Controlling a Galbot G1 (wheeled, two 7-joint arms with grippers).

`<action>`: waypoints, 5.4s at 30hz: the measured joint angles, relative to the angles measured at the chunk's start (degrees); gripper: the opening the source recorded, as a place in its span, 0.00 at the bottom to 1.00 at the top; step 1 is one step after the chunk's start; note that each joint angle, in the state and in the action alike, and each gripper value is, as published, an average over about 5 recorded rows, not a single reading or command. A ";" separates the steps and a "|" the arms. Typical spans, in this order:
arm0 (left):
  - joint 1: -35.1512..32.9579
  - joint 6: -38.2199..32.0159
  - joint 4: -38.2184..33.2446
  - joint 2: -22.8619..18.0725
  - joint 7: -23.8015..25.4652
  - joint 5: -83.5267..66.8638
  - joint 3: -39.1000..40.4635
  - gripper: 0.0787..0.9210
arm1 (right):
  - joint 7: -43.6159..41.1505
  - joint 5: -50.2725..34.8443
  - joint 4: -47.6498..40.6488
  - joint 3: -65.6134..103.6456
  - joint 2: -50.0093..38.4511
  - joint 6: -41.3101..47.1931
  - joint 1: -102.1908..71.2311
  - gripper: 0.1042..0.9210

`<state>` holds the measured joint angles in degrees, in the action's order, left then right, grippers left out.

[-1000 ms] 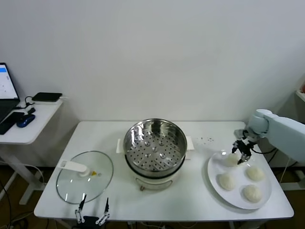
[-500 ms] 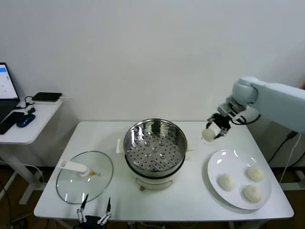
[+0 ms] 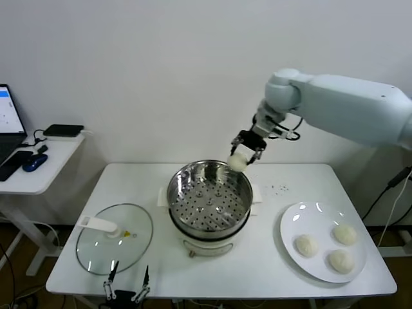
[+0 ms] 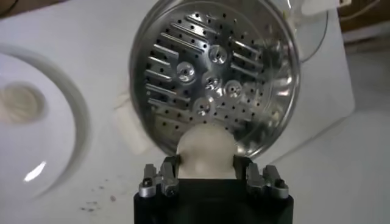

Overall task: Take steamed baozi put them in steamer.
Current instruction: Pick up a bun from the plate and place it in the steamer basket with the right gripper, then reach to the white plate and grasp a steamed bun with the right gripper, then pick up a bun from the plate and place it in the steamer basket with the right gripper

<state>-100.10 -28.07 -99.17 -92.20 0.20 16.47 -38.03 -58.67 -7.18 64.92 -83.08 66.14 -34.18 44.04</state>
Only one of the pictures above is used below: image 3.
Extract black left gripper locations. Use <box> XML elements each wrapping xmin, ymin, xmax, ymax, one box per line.
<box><xmin>102</xmin><ymin>259</ymin><xmax>151</xmax><ymax>309</ymax></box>

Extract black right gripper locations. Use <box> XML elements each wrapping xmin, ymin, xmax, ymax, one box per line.
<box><xmin>229</xmin><ymin>129</ymin><xmax>268</xmax><ymax>165</ymax></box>

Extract white steamed baozi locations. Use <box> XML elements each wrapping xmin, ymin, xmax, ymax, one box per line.
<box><xmin>327</xmin><ymin>249</ymin><xmax>356</xmax><ymax>275</ymax></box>
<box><xmin>227</xmin><ymin>153</ymin><xmax>248</xmax><ymax>172</ymax></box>
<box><xmin>332</xmin><ymin>224</ymin><xmax>358</xmax><ymax>245</ymax></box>
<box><xmin>295</xmin><ymin>234</ymin><xmax>319</xmax><ymax>258</ymax></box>

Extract stainless steel steamer basket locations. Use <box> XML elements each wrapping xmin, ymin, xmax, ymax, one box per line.
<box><xmin>166</xmin><ymin>160</ymin><xmax>254</xmax><ymax>233</ymax></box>

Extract small dark crumbs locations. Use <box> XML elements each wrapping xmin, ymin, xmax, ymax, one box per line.
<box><xmin>265</xmin><ymin>183</ymin><xmax>289</xmax><ymax>196</ymax></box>

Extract white round plate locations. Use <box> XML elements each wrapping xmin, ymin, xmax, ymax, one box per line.
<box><xmin>279</xmin><ymin>201</ymin><xmax>368</xmax><ymax>284</ymax></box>

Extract white side table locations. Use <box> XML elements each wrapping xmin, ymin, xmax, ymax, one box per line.
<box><xmin>0</xmin><ymin>130</ymin><xmax>94</xmax><ymax>277</ymax></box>

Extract blue computer mouse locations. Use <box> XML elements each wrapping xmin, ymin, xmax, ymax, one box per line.
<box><xmin>21</xmin><ymin>153</ymin><xmax>49</xmax><ymax>173</ymax></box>

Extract black flat hard drive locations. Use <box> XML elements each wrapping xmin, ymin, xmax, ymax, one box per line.
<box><xmin>43</xmin><ymin>124</ymin><xmax>85</xmax><ymax>138</ymax></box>

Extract black smartphone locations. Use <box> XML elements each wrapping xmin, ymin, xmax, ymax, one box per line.
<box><xmin>0</xmin><ymin>150</ymin><xmax>34</xmax><ymax>182</ymax></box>

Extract black laptop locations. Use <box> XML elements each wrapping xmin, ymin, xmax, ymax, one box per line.
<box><xmin>0</xmin><ymin>84</ymin><xmax>28</xmax><ymax>166</ymax></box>

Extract glass lid with white handle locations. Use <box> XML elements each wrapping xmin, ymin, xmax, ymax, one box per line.
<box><xmin>75</xmin><ymin>203</ymin><xmax>155</xmax><ymax>276</ymax></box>

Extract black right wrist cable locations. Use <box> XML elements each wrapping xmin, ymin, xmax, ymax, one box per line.
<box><xmin>250</xmin><ymin>114</ymin><xmax>305</xmax><ymax>141</ymax></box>

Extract white floor cable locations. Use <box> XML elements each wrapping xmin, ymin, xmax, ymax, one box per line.
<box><xmin>41</xmin><ymin>221</ymin><xmax>62</xmax><ymax>249</ymax></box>

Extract black cable with plug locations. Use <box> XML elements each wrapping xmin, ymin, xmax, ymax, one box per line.
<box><xmin>360</xmin><ymin>167</ymin><xmax>412</xmax><ymax>221</ymax></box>

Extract white hanging cable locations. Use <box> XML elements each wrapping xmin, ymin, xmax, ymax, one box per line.
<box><xmin>378</xmin><ymin>170</ymin><xmax>412</xmax><ymax>248</ymax></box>

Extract black thin desk cable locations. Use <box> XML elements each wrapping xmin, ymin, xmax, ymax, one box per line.
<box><xmin>17</xmin><ymin>129</ymin><xmax>49</xmax><ymax>149</ymax></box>

